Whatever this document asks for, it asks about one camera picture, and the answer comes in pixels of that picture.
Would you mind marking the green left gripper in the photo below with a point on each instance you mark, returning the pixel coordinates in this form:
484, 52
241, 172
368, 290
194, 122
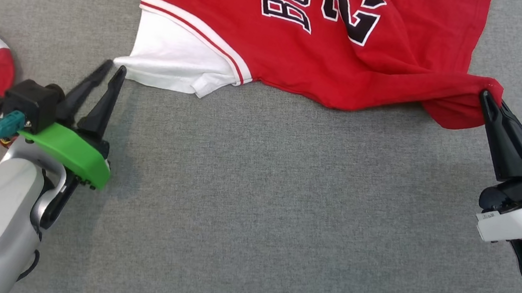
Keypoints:
78, 155

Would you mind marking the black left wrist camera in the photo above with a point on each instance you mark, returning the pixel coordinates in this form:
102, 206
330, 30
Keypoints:
34, 104

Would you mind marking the red basketball jersey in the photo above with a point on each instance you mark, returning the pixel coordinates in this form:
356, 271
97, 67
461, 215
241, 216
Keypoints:
304, 46

